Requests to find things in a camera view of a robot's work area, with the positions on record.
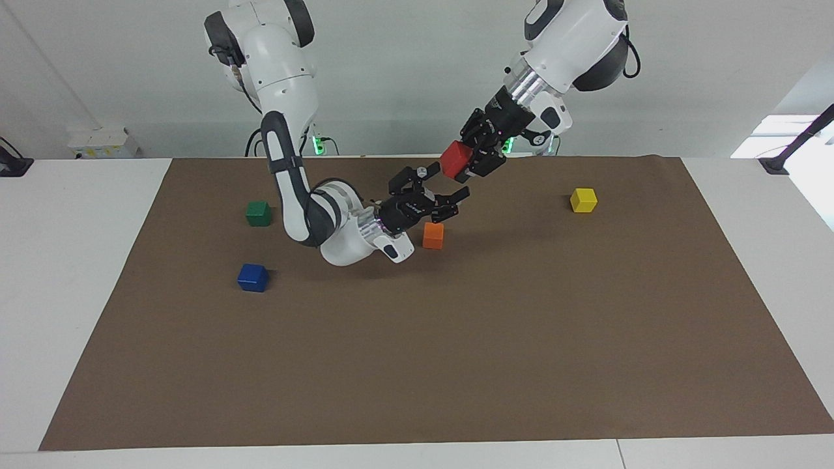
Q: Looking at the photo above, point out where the green wooden block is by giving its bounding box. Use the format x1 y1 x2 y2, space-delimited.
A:
245 200 273 228

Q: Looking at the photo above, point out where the blue wooden block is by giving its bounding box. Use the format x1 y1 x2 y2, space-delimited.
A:
237 263 270 293

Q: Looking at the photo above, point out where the brown table mat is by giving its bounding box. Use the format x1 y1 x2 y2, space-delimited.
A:
38 155 834 452

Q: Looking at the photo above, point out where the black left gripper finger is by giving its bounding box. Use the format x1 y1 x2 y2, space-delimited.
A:
459 109 489 152
455 145 508 184

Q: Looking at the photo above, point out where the black desk clamp mount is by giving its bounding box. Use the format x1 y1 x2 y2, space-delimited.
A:
0 136 35 178

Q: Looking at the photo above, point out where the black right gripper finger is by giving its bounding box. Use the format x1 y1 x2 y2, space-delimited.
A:
388 165 442 196
429 186 472 224

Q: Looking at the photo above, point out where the red wooden block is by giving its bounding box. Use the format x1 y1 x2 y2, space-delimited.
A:
439 141 475 180

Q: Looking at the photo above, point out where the black angled stand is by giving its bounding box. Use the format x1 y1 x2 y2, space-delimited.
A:
758 102 834 176

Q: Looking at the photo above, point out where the white wall socket box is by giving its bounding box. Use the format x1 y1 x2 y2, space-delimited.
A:
66 125 141 160

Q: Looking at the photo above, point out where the yellow wooden block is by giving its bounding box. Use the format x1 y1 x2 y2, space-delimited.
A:
569 187 599 214

